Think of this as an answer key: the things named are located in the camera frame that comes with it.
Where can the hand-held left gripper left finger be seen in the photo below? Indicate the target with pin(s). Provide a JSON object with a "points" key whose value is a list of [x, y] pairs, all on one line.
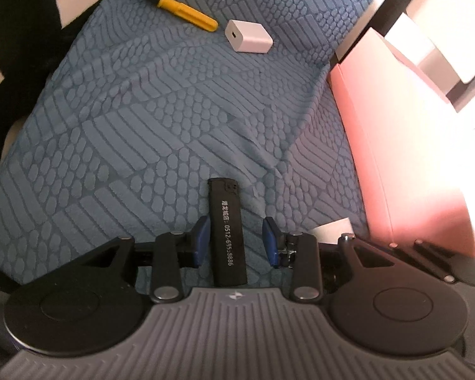
{"points": [[201, 242]]}

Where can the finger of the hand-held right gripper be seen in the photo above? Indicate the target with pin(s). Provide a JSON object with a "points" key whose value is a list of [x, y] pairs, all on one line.
{"points": [[459, 267]]}

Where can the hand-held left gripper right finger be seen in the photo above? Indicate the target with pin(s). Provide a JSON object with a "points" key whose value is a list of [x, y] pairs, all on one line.
{"points": [[270, 242]]}

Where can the black lighter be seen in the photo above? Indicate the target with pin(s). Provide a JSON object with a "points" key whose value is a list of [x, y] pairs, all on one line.
{"points": [[227, 237]]}

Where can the pink shoe box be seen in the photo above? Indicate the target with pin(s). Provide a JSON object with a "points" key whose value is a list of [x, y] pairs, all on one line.
{"points": [[380, 146]]}

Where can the white charger plug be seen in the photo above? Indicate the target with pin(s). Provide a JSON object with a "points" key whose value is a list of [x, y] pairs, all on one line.
{"points": [[249, 35]]}

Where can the blue textured chair cover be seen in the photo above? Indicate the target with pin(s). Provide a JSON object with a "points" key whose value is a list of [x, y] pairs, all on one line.
{"points": [[142, 126]]}

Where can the white chair with black frame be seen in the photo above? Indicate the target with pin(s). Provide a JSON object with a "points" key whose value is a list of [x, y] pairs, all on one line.
{"points": [[439, 39]]}

